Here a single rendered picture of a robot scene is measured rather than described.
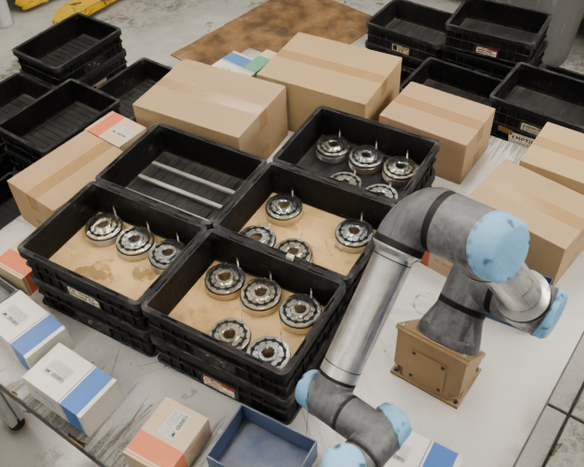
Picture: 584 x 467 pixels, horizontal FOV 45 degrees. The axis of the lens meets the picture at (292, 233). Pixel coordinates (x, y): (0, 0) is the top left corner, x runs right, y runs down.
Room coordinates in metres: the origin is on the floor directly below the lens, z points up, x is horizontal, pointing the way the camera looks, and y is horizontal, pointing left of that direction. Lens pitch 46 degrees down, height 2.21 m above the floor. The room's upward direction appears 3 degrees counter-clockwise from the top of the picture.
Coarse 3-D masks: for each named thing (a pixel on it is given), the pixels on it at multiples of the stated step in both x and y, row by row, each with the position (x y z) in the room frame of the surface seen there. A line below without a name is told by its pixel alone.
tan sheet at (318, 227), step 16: (304, 208) 1.43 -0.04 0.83; (256, 224) 1.38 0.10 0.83; (272, 224) 1.38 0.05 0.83; (304, 224) 1.37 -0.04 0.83; (320, 224) 1.37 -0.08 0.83; (336, 224) 1.37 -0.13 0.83; (304, 240) 1.31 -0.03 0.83; (320, 240) 1.31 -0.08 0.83; (320, 256) 1.25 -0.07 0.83; (336, 256) 1.25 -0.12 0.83; (352, 256) 1.25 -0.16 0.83
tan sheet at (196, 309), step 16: (192, 288) 1.16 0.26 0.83; (192, 304) 1.11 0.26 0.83; (208, 304) 1.11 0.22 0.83; (224, 304) 1.11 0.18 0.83; (240, 304) 1.10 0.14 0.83; (192, 320) 1.06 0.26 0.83; (208, 320) 1.06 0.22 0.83; (256, 320) 1.05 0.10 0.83; (272, 320) 1.05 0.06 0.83; (256, 336) 1.00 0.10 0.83; (288, 336) 1.00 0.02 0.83; (304, 336) 0.99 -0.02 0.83
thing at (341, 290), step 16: (240, 240) 1.23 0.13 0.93; (272, 256) 1.17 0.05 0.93; (176, 272) 1.13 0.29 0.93; (320, 272) 1.11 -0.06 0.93; (160, 288) 1.08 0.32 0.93; (144, 304) 1.04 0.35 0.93; (336, 304) 1.02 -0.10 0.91; (160, 320) 0.99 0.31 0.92; (176, 320) 0.99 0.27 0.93; (320, 320) 0.97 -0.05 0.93; (192, 336) 0.95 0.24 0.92; (208, 336) 0.94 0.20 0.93; (224, 352) 0.90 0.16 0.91; (240, 352) 0.89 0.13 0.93; (304, 352) 0.89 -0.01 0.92; (256, 368) 0.86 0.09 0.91; (272, 368) 0.84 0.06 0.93; (288, 368) 0.84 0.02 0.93
